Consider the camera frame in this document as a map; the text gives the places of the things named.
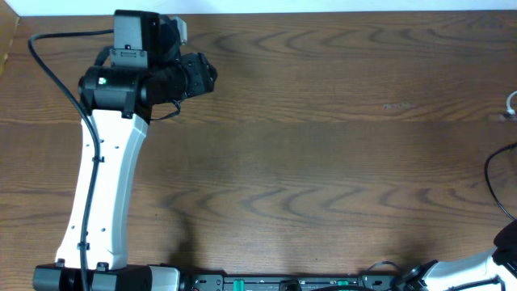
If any white USB cable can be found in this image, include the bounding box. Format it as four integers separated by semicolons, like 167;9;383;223
505;91;517;119

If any right camera cable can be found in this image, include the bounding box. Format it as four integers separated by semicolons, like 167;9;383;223
484;141;517;222

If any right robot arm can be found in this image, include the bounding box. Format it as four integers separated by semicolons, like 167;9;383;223
394;221;516;291

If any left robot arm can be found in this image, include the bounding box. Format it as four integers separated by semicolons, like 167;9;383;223
33;10;217;290

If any left camera cable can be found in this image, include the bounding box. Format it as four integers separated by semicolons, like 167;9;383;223
27;28;116;291

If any camera cable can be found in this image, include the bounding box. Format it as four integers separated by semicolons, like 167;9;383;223
27;28;116;291
484;141;517;222

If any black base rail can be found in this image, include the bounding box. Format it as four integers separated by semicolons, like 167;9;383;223
178;261;401;291

